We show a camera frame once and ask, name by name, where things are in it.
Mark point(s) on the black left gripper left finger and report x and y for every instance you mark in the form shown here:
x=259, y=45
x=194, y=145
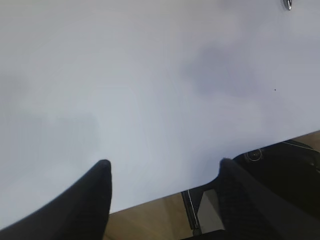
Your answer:
x=79, y=213

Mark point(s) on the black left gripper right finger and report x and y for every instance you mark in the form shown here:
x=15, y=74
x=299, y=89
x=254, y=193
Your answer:
x=250, y=211

